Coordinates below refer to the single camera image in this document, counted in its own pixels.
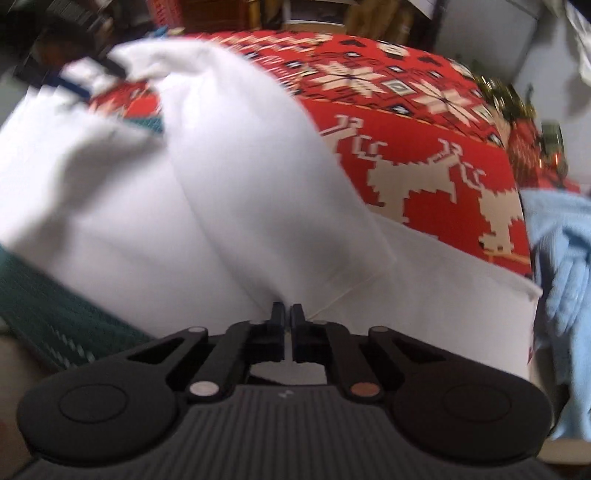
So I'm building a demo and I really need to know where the white sweatshirt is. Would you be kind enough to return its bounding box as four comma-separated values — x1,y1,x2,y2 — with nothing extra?
11,39,541,377

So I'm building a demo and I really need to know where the green cutting mat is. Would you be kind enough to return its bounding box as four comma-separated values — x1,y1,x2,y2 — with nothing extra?
1,98,174,369

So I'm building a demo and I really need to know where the light blue fleece garment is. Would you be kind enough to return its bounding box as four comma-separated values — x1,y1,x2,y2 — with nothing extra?
520,188,590,441

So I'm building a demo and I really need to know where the large red gift box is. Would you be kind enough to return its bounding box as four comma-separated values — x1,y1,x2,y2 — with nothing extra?
506,119,581,193

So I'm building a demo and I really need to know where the red Christmas pattern tablecloth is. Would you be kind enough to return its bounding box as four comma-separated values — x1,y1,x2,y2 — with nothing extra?
87,30,535,280

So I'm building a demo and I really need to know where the Christmas garland with ornaments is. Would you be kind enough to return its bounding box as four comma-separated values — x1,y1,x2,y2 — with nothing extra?
475,75,537,122

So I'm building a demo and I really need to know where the silver refrigerator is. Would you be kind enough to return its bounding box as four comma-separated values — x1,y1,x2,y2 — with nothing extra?
434,0,543,78

